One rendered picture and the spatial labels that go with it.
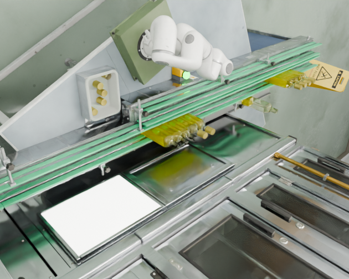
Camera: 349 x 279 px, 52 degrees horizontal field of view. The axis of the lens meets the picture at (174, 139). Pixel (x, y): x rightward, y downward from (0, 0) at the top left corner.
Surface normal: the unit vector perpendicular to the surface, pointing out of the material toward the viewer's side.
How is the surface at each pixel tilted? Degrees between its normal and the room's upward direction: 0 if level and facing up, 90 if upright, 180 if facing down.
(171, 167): 90
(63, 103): 0
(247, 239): 90
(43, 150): 90
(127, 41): 2
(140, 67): 2
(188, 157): 90
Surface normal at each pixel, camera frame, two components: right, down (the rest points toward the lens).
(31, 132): 0.68, 0.37
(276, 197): 0.00, -0.86
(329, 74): -0.42, -0.06
